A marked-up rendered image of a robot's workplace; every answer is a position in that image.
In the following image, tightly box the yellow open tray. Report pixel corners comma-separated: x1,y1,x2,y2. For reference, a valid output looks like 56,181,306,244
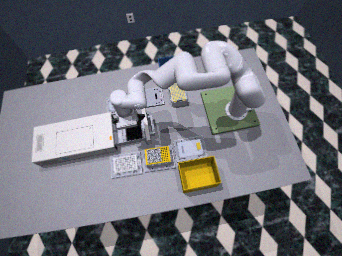
178,156,221,193

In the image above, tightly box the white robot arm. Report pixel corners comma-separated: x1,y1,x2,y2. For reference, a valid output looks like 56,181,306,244
110,41,266,130

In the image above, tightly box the black multiwell plate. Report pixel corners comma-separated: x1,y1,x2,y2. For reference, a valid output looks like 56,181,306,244
126,122,142,141

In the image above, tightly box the blue plastic bin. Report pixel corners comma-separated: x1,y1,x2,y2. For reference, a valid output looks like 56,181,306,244
158,56,174,67

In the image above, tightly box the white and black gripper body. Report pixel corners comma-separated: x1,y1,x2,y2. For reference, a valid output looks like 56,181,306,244
115,109,139,123

